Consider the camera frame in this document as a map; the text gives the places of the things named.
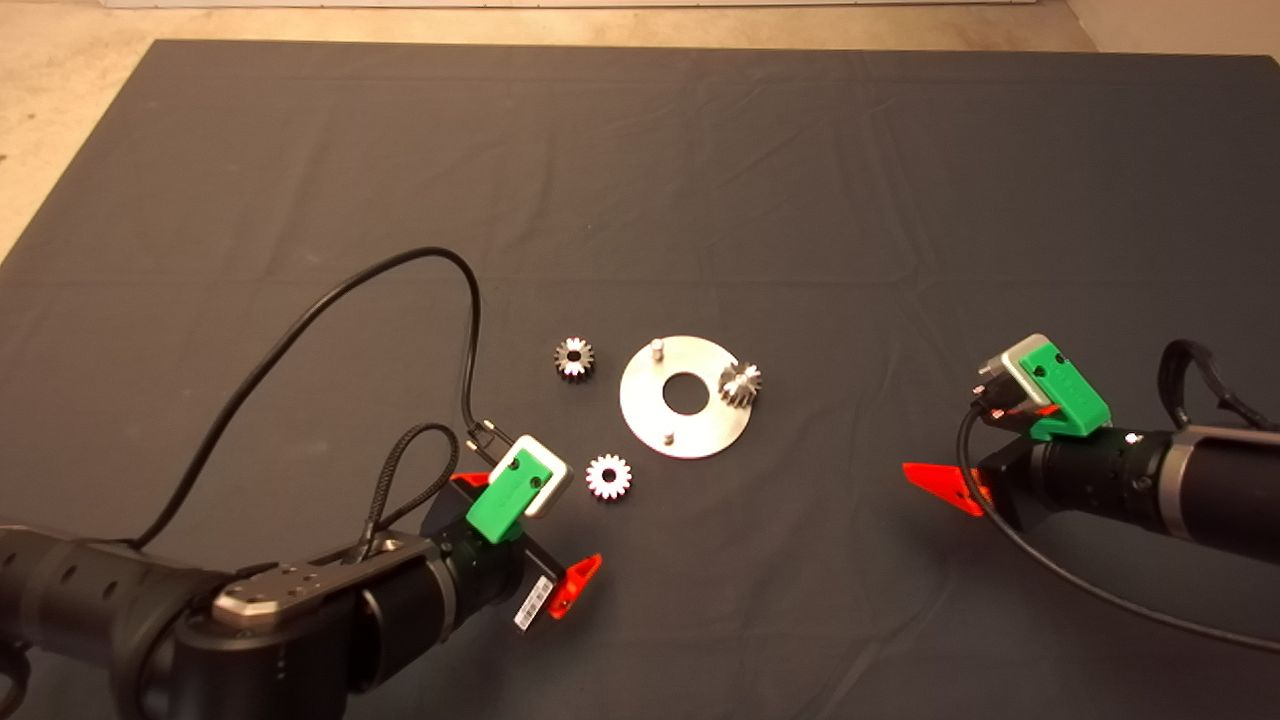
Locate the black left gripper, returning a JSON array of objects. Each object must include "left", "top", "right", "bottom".
[{"left": 420, "top": 471, "right": 604, "bottom": 631}]

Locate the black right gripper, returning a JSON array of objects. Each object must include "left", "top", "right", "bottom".
[{"left": 902, "top": 403, "right": 1166, "bottom": 531}]

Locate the small steel planetary gear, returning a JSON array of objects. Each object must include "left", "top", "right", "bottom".
[
  {"left": 553, "top": 337, "right": 596, "bottom": 382},
  {"left": 718, "top": 361, "right": 763, "bottom": 410},
  {"left": 586, "top": 454, "right": 633, "bottom": 502}
]

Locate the round metal carrier plate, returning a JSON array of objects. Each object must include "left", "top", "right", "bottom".
[{"left": 619, "top": 335, "right": 754, "bottom": 460}]

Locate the dark grey table cloth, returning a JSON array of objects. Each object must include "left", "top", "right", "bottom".
[{"left": 0, "top": 38, "right": 1280, "bottom": 720}]

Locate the smooth black right camera cable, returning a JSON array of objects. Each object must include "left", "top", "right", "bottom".
[{"left": 956, "top": 395, "right": 1280, "bottom": 656}]

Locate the smooth black camera cable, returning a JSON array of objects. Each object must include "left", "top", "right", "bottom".
[
  {"left": 130, "top": 247, "right": 501, "bottom": 551},
  {"left": 956, "top": 395, "right": 1280, "bottom": 656}
]

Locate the green left camera mount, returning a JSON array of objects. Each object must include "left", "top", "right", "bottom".
[{"left": 466, "top": 448, "right": 554, "bottom": 545}]

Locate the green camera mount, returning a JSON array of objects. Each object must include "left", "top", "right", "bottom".
[
  {"left": 466, "top": 448, "right": 554, "bottom": 545},
  {"left": 1018, "top": 340, "right": 1113, "bottom": 441}
]

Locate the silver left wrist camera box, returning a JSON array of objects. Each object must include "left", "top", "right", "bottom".
[{"left": 488, "top": 434, "right": 574, "bottom": 521}]

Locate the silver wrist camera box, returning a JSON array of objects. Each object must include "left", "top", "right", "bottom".
[
  {"left": 975, "top": 333, "right": 1051, "bottom": 431},
  {"left": 488, "top": 434, "right": 574, "bottom": 521}
]

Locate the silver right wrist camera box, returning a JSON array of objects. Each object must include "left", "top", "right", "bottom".
[{"left": 975, "top": 333, "right": 1051, "bottom": 431}]

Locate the green right camera mount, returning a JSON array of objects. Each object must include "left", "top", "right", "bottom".
[{"left": 1018, "top": 340, "right": 1113, "bottom": 441}]

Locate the braided black left wrist cable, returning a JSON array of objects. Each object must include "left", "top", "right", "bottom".
[{"left": 355, "top": 422, "right": 461, "bottom": 566}]

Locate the braided black wrist cable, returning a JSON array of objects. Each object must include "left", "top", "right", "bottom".
[
  {"left": 355, "top": 422, "right": 461, "bottom": 566},
  {"left": 1158, "top": 339, "right": 1280, "bottom": 433}
]

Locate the braided black right wrist cable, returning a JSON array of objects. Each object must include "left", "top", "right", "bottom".
[{"left": 1158, "top": 339, "right": 1280, "bottom": 433}]

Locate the smooth black left camera cable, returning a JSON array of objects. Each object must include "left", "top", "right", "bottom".
[{"left": 130, "top": 247, "right": 501, "bottom": 551}]

